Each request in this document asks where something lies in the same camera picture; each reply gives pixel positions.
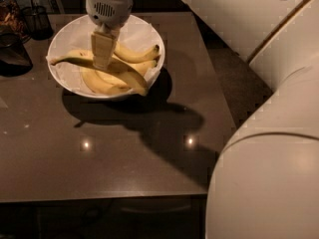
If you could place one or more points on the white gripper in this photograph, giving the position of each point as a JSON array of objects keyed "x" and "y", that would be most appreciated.
[{"x": 107, "y": 11}]

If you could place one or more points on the large front yellow banana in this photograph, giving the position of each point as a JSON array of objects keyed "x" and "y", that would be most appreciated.
[{"x": 79, "y": 58}]

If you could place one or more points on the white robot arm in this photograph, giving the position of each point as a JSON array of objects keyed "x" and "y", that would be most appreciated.
[{"x": 265, "y": 184}]

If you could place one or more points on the long-stemmed back banana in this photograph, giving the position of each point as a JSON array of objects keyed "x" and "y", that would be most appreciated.
[{"x": 133, "y": 56}]

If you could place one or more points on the white paper bowl liner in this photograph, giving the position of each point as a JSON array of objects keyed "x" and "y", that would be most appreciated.
[{"x": 134, "y": 66}]

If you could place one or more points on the bottom yellow banana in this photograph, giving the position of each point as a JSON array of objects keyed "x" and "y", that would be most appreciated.
[{"x": 103, "y": 83}]

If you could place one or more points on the white bowl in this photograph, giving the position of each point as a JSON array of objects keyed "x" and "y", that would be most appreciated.
[{"x": 137, "y": 34}]

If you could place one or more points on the small middle banana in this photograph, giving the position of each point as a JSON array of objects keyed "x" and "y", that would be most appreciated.
[{"x": 133, "y": 69}]

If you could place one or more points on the black mesh pen cup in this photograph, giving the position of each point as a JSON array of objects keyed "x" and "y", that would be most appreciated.
[{"x": 37, "y": 22}]

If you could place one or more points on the black mesh basket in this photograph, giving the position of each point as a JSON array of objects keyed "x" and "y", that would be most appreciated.
[{"x": 14, "y": 59}]

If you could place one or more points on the dark glass jar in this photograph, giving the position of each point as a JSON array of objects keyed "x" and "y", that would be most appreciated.
[{"x": 10, "y": 15}]

